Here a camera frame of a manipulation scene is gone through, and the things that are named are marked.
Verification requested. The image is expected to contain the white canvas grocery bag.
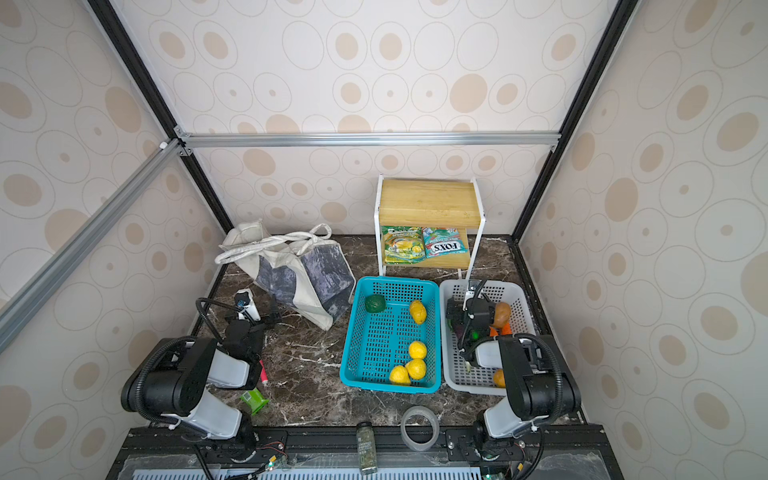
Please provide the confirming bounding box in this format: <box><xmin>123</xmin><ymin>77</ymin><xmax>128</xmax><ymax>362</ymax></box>
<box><xmin>215</xmin><ymin>220</ymin><xmax>356</xmax><ymax>331</ymax></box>

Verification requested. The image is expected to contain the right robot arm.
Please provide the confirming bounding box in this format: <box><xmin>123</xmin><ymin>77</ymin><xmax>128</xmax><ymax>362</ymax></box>
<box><xmin>444</xmin><ymin>294</ymin><xmax>581</xmax><ymax>442</ymax></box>

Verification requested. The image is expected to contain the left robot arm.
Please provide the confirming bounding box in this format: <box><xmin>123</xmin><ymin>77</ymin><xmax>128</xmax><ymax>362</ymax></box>
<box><xmin>120</xmin><ymin>297</ymin><xmax>281</xmax><ymax>445</ymax></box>

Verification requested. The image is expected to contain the teal Fox's candy bag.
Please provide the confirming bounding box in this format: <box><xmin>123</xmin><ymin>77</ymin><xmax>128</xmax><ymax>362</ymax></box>
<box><xmin>422</xmin><ymin>227</ymin><xmax>468</xmax><ymax>259</ymax></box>

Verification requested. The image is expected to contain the green lemon candy bag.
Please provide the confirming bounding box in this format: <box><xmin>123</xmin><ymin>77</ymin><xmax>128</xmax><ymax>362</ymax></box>
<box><xmin>381</xmin><ymin>226</ymin><xmax>426</xmax><ymax>264</ymax></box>

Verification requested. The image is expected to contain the toy potato brown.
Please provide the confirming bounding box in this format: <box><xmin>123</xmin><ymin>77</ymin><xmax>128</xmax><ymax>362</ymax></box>
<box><xmin>492</xmin><ymin>302</ymin><xmax>511</xmax><ymax>329</ymax></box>

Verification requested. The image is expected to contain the toy tomato orange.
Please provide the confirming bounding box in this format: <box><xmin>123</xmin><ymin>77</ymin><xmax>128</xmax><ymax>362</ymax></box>
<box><xmin>490</xmin><ymin>322</ymin><xmax>513</xmax><ymax>337</ymax></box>

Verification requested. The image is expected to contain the pink marker pen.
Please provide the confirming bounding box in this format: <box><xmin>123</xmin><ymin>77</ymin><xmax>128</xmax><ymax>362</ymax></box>
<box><xmin>259</xmin><ymin>360</ymin><xmax>269</xmax><ymax>385</ymax></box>

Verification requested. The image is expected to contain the yellow toy lemon upper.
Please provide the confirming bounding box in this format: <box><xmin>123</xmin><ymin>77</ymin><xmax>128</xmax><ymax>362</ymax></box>
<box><xmin>409</xmin><ymin>300</ymin><xmax>428</xmax><ymax>325</ymax></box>

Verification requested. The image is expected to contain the white plastic basket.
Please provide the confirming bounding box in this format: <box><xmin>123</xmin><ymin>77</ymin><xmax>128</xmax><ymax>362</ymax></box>
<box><xmin>439</xmin><ymin>280</ymin><xmax>536</xmax><ymax>396</ymax></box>

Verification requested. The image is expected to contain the yellow lemon middle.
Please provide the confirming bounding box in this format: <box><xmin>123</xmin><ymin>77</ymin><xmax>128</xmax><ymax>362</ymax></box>
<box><xmin>408</xmin><ymin>341</ymin><xmax>428</xmax><ymax>360</ymax></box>

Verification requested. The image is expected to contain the green small packet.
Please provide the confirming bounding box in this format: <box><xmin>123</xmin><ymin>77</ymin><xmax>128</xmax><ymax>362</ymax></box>
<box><xmin>240</xmin><ymin>388</ymin><xmax>269</xmax><ymax>416</ymax></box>

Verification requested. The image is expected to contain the yellow toy mango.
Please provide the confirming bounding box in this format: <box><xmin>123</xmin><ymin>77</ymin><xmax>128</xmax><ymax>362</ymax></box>
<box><xmin>493</xmin><ymin>369</ymin><xmax>506</xmax><ymax>388</ymax></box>

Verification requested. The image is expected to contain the yellow lemon right lower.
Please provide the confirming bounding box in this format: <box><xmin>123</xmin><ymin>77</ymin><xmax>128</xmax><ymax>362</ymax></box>
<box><xmin>405</xmin><ymin>359</ymin><xmax>427</xmax><ymax>381</ymax></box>

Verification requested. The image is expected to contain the yellow lemon bottom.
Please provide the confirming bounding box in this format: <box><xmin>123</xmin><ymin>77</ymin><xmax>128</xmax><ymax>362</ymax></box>
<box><xmin>389</xmin><ymin>365</ymin><xmax>411</xmax><ymax>386</ymax></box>

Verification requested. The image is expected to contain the green toy pepper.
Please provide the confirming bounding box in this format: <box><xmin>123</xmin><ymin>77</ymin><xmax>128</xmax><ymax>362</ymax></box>
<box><xmin>364</xmin><ymin>294</ymin><xmax>387</xmax><ymax>314</ymax></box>

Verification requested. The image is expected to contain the teal plastic basket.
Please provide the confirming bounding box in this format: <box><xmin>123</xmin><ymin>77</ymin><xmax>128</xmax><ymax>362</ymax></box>
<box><xmin>340</xmin><ymin>276</ymin><xmax>442</xmax><ymax>394</ymax></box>

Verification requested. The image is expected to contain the clear tape roll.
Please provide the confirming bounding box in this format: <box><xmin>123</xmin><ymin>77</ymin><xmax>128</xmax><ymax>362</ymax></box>
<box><xmin>399</xmin><ymin>406</ymin><xmax>440</xmax><ymax>452</ymax></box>

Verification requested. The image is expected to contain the spice jar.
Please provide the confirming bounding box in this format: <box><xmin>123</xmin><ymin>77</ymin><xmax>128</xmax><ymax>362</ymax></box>
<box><xmin>356</xmin><ymin>421</ymin><xmax>378</xmax><ymax>476</ymax></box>

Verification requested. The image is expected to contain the white wire shelf rack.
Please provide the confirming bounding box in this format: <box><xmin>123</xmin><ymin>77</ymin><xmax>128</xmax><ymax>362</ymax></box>
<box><xmin>373</xmin><ymin>175</ymin><xmax>486</xmax><ymax>280</ymax></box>

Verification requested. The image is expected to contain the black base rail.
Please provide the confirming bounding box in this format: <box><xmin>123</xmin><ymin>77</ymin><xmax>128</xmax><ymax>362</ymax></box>
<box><xmin>107</xmin><ymin>425</ymin><xmax>623</xmax><ymax>479</ymax></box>

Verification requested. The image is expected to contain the aluminium frame bar left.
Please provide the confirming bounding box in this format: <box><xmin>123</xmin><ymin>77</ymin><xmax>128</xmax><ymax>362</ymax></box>
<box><xmin>1</xmin><ymin>138</ymin><xmax>181</xmax><ymax>350</ymax></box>

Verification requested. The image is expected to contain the aluminium frame bar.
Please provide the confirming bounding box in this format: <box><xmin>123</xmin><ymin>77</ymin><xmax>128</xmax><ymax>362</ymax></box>
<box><xmin>1</xmin><ymin>138</ymin><xmax>181</xmax><ymax>350</ymax></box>
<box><xmin>179</xmin><ymin>131</ymin><xmax>561</xmax><ymax>148</ymax></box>

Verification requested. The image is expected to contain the aluminium frame bar back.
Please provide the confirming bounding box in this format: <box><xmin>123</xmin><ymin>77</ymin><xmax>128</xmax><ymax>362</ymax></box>
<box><xmin>179</xmin><ymin>131</ymin><xmax>561</xmax><ymax>148</ymax></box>

